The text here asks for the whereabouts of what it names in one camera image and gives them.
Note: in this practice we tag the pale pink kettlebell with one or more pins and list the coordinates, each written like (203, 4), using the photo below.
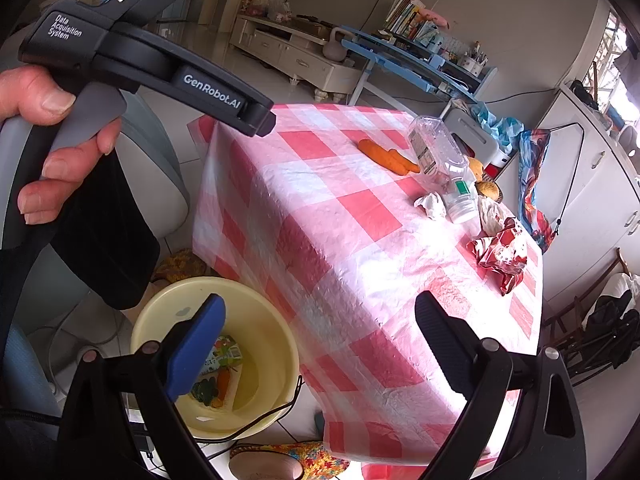
(336, 47)

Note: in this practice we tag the blue study desk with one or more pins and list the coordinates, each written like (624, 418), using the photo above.
(400, 55)

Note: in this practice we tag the yellow mango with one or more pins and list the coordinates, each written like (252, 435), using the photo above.
(475, 167)

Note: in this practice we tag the colourful knitted slipper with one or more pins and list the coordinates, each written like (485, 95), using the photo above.
(290, 460)
(177, 265)

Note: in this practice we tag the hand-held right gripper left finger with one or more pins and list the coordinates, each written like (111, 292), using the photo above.
(197, 350)

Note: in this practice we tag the pink plush toy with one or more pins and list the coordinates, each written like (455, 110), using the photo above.
(436, 16)

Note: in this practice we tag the small orange carrot piece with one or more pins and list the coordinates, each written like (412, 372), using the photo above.
(223, 381)

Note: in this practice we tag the person's leg black trousers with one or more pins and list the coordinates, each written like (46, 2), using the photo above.
(105, 240)

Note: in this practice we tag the white tissue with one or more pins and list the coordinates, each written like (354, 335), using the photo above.
(430, 206)

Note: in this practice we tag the red snack wrapper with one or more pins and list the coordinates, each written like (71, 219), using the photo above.
(505, 250)

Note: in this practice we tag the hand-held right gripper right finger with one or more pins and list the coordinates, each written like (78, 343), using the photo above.
(445, 345)

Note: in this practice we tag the white pen holder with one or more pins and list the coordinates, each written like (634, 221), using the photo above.
(472, 62)

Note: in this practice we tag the yellow plastic bucket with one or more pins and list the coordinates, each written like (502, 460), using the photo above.
(265, 330)

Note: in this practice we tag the cream television cabinet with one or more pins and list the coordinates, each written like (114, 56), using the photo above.
(290, 55)

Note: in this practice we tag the colourful printed bag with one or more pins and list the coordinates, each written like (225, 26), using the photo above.
(535, 200)

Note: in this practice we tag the row of books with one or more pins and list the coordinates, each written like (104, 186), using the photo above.
(407, 15)

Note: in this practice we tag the light grey chair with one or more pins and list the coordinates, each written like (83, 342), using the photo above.
(160, 180)

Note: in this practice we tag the white cabinet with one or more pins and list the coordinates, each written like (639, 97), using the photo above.
(590, 185)

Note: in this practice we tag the dark wooden chair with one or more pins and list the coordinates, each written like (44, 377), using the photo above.
(565, 320)

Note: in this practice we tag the pink checked tablecloth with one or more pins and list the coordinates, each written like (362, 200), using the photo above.
(325, 240)

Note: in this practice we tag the green white drink carton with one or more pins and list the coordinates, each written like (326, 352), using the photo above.
(227, 355)

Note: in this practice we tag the clear plastic bottle green label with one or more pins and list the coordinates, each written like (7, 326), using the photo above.
(435, 150)

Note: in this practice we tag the window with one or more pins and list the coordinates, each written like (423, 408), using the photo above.
(615, 45)

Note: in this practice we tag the white cloth bag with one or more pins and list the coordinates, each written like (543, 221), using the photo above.
(620, 287)

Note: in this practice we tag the blue plastic bag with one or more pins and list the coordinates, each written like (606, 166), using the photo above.
(500, 125)

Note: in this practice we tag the white plastic stool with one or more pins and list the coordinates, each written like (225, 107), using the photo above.
(470, 132)

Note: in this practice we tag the round orange mango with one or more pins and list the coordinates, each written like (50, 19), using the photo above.
(487, 190)

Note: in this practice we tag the beige paper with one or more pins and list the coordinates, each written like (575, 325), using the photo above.
(490, 215)

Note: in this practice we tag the person's left hand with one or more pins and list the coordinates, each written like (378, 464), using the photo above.
(35, 95)

